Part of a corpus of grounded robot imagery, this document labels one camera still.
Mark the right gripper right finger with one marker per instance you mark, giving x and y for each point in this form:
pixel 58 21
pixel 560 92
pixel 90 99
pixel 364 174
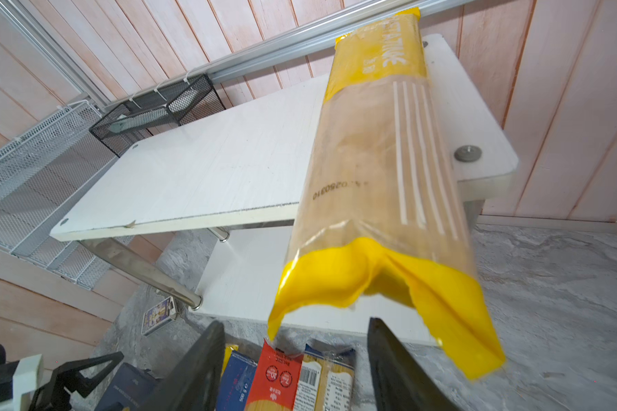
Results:
pixel 398 380

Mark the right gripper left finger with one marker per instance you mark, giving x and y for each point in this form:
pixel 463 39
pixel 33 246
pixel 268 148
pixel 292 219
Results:
pixel 194 382

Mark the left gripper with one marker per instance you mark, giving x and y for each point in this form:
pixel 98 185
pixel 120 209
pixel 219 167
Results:
pixel 68 378

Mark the yellow pastatime spaghetti bag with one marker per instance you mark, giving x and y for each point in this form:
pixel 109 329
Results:
pixel 380 212
pixel 229 350

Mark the white two-tier shelf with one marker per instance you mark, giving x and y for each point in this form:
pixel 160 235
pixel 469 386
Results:
pixel 247 165

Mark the blue Barilla spaghetti box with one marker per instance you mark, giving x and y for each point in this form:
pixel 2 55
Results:
pixel 236 383

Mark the blue Barilla rigatoni box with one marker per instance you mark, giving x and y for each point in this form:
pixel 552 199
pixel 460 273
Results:
pixel 129 389

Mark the clear blue spaghetti bag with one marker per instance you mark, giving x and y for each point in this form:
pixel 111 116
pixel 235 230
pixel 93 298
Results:
pixel 326 380

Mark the small card on floor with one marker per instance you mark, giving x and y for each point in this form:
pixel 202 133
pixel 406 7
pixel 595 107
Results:
pixel 159 315

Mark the red spaghetti bag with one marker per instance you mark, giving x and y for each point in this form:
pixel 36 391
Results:
pixel 275 384

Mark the white wire mesh organizer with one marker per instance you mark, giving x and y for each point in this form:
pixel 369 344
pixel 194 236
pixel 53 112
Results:
pixel 43 174

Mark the black wire mesh basket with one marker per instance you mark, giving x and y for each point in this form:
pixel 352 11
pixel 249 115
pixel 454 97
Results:
pixel 175 104

